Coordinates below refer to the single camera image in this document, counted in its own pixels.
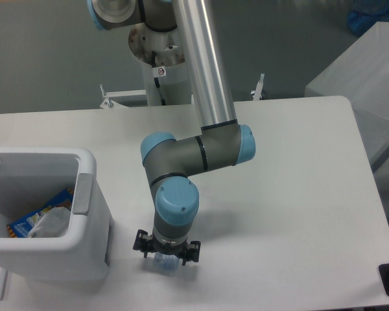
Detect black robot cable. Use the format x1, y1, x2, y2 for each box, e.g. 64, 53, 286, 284
150, 50, 167, 106

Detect white covered side table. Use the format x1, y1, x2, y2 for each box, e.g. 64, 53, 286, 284
304, 22, 389, 171

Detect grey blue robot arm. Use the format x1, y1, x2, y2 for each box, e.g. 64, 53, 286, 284
87, 1, 256, 262

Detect blue snack wrapper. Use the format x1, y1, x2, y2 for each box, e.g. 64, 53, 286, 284
6, 188, 74, 238

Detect white trash can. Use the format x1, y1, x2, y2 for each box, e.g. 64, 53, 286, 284
0, 146, 114, 281

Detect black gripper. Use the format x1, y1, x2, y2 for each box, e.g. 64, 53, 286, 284
133, 229, 201, 266

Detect white pedestal base frame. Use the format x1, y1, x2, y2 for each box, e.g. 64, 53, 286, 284
99, 73, 266, 109

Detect white plastic bag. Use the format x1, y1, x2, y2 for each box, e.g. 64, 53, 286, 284
27, 207, 71, 238

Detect blue object at top right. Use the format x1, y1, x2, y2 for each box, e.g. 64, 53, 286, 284
346, 1, 389, 37

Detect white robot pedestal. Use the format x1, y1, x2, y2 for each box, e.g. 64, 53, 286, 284
128, 23, 192, 106

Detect clear plastic water bottle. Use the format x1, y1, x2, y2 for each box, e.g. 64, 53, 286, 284
154, 253, 180, 275

